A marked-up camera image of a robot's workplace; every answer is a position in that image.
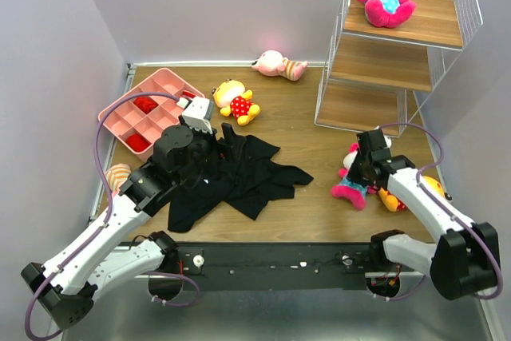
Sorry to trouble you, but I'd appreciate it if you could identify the yellow plush red dotted dress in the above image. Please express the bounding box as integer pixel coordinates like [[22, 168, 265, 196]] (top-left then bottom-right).
[[212, 79, 261, 126]]

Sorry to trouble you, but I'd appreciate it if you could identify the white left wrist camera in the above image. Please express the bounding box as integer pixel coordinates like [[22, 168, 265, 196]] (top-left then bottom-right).
[[176, 97, 213, 134]]

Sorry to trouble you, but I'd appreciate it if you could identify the white wire wooden shelf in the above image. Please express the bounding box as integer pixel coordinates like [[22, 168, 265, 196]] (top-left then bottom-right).
[[315, 0, 483, 137]]

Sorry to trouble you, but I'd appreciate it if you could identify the pink plush striped hat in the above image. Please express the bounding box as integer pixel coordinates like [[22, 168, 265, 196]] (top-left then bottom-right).
[[105, 163, 131, 196]]

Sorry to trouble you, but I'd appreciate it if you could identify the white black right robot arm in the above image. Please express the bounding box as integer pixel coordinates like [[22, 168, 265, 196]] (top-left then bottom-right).
[[347, 127, 504, 300]]

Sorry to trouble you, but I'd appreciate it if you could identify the red cloth ball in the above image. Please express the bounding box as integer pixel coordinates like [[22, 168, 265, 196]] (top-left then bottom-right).
[[125, 133, 150, 153], [133, 96, 158, 114]]

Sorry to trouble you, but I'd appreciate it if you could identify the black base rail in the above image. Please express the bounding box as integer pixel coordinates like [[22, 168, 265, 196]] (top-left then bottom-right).
[[115, 240, 424, 292]]

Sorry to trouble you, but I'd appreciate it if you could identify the black t-shirt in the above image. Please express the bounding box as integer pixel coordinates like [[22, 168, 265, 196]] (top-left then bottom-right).
[[168, 135, 313, 233]]

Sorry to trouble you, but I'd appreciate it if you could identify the pink divided organizer box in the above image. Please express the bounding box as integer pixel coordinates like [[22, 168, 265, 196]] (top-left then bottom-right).
[[103, 68, 204, 161]]

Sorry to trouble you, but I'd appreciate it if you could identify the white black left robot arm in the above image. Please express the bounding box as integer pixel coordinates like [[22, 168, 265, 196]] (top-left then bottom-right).
[[21, 123, 246, 331]]

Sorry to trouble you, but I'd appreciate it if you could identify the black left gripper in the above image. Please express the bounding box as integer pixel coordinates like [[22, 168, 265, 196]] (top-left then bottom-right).
[[173, 113, 246, 186]]

